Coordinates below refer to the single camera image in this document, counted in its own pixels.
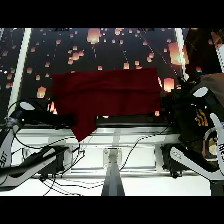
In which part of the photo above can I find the dark red garment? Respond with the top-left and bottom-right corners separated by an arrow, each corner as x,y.
51,67 -> 163,143

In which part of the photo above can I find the black cable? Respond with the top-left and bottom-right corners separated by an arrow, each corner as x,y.
39,175 -> 106,197
118,125 -> 176,172
11,132 -> 78,150

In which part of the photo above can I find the silver frame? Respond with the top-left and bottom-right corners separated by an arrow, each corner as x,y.
0,124 -> 224,197

